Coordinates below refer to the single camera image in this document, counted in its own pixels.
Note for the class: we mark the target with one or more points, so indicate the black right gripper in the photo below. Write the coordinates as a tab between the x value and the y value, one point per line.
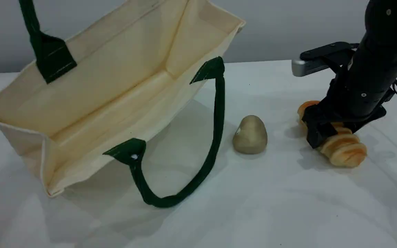
353	103

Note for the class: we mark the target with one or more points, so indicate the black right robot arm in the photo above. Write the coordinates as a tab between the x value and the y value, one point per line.
384	41

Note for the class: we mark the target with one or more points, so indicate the silver wrist camera black mount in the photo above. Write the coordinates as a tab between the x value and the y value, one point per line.
303	67

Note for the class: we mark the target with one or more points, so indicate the long ridged orange bread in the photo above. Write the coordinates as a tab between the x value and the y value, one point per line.
346	151

